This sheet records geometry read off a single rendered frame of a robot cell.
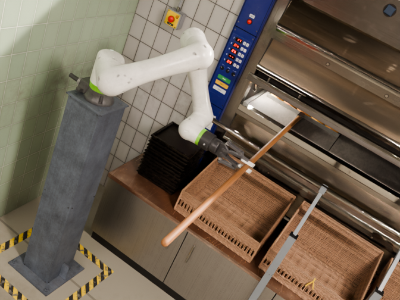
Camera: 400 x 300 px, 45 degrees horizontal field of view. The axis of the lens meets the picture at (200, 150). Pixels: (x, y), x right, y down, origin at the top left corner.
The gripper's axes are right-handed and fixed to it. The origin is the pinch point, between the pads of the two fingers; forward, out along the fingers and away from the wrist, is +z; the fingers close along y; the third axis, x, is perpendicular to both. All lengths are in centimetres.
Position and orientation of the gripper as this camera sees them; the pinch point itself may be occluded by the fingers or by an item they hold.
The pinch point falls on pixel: (246, 165)
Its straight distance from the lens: 235.5
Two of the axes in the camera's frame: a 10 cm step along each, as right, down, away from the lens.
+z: 8.2, 5.2, -2.4
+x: -4.5, 3.1, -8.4
